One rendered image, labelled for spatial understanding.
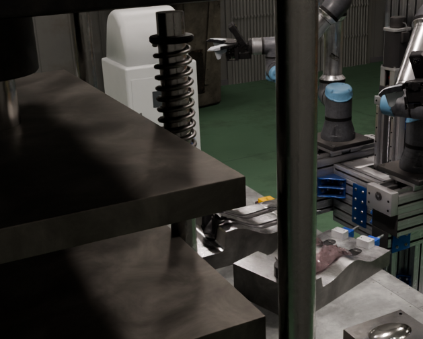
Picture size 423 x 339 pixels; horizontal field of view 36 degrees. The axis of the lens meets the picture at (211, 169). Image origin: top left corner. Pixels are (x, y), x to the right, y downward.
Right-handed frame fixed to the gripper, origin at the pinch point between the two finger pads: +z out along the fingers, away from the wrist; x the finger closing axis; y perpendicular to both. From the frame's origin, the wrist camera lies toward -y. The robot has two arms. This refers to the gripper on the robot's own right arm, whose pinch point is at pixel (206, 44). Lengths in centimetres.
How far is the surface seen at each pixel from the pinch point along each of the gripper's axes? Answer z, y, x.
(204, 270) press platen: 5, -8, -178
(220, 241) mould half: 0, 46, -87
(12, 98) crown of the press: 41, -36, -156
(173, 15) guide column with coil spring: 8, -50, -156
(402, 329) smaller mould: -48, 41, -143
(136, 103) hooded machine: 56, 108, 214
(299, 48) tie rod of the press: -10, -54, -192
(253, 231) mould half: -12, 44, -86
